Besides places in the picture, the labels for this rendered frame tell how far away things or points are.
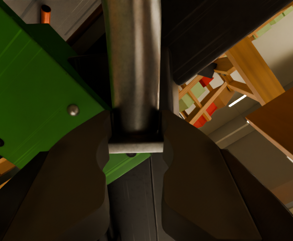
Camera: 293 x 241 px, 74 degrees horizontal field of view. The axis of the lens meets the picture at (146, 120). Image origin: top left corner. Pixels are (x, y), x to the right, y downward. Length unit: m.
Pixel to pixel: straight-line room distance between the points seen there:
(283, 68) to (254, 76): 9.02
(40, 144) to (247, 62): 0.86
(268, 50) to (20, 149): 9.65
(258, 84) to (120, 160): 0.84
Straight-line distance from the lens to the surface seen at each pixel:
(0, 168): 6.50
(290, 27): 10.06
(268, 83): 0.98
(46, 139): 0.20
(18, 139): 0.22
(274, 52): 9.81
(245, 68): 0.95
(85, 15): 0.75
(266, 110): 0.72
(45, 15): 0.60
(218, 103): 4.12
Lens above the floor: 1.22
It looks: 6 degrees up
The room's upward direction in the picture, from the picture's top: 141 degrees clockwise
